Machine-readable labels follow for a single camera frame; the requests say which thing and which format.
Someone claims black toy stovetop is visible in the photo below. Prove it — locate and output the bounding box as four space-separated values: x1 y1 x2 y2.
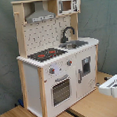
28 48 64 62

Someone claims left red stove knob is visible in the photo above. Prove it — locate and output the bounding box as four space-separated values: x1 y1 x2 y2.
49 68 55 74

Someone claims wooden toy kitchen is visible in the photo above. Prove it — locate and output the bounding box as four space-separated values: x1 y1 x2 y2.
13 0 98 117

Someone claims right red stove knob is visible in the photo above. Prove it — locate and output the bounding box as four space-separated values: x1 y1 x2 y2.
66 59 74 67

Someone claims white oven door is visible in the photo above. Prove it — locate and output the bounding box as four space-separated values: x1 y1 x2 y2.
52 74 71 107

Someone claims black toy faucet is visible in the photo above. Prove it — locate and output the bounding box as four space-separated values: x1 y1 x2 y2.
60 26 75 43

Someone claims grey toy sink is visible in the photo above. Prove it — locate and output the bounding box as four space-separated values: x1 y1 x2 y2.
59 40 89 50

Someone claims grey range hood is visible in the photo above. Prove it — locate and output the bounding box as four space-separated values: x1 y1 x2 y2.
26 2 56 24

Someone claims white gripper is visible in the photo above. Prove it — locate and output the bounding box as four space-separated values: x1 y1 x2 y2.
99 74 117 98

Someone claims red stove knob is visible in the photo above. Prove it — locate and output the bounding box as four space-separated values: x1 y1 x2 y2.
49 68 55 74
66 59 74 67

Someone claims white cabinet door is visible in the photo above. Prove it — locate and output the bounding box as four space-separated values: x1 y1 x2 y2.
76 48 96 99

